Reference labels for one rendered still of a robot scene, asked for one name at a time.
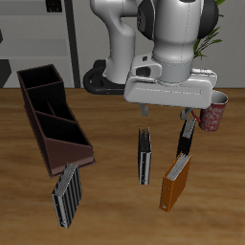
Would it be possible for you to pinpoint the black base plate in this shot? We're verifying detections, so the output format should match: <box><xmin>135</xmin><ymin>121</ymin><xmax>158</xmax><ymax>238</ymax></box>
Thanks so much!
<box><xmin>82</xmin><ymin>59</ymin><xmax>126</xmax><ymax>96</ymax></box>

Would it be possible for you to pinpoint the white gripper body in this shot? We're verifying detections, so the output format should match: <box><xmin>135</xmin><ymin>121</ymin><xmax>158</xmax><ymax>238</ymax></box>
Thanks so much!
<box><xmin>122</xmin><ymin>67</ymin><xmax>218</xmax><ymax>108</ymax></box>

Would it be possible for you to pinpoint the black striped book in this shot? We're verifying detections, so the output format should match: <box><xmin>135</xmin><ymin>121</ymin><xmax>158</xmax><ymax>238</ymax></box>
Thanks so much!
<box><xmin>52</xmin><ymin>162</ymin><xmax>83</xmax><ymax>229</ymax></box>

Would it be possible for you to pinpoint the red patterned mug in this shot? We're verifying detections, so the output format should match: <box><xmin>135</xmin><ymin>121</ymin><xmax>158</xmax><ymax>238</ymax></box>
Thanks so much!
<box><xmin>192</xmin><ymin>90</ymin><xmax>230</xmax><ymax>133</ymax></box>

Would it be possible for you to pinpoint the green pot plant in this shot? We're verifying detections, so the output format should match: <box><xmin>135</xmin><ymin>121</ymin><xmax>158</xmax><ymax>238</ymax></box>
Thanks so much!
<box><xmin>192</xmin><ymin>0</ymin><xmax>227</xmax><ymax>60</ymax></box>

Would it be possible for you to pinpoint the orange book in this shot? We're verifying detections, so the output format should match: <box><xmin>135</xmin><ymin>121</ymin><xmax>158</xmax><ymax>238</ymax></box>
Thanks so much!
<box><xmin>159</xmin><ymin>151</ymin><xmax>192</xmax><ymax>212</ymax></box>

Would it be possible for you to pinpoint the black book with white spine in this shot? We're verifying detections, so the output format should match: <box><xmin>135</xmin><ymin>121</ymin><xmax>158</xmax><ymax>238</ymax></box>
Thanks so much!
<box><xmin>137</xmin><ymin>126</ymin><xmax>152</xmax><ymax>186</ymax></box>

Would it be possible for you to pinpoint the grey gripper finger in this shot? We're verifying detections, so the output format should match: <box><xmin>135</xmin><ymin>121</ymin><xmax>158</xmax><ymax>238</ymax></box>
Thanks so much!
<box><xmin>138</xmin><ymin>102</ymin><xmax>149</xmax><ymax>118</ymax></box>
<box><xmin>179</xmin><ymin>107</ymin><xmax>194</xmax><ymax>121</ymax></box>

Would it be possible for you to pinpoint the dark brown desk caddy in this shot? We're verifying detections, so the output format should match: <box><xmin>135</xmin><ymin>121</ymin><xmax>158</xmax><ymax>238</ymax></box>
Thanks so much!
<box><xmin>16</xmin><ymin>63</ymin><xmax>98</xmax><ymax>179</ymax></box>

